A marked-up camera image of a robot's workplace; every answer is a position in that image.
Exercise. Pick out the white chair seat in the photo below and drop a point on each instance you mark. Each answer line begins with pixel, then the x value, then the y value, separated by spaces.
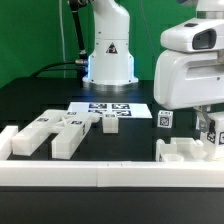
pixel 180 150

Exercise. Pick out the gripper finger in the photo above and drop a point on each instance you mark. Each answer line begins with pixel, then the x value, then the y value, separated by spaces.
pixel 205 123

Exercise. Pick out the white chair back piece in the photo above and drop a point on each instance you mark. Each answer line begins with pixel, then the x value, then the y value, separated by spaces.
pixel 70 128

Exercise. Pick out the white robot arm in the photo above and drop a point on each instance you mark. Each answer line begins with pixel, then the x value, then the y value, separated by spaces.
pixel 111 64

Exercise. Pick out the white sheet with tags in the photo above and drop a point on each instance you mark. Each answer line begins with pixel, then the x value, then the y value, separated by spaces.
pixel 123 110

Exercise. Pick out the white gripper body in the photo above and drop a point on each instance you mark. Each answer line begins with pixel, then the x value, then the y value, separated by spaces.
pixel 185 80

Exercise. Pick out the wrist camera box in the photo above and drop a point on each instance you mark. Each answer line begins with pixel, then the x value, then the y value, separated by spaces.
pixel 195 35

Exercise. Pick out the white U-shaped fence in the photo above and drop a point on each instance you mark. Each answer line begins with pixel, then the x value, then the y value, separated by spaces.
pixel 104 174

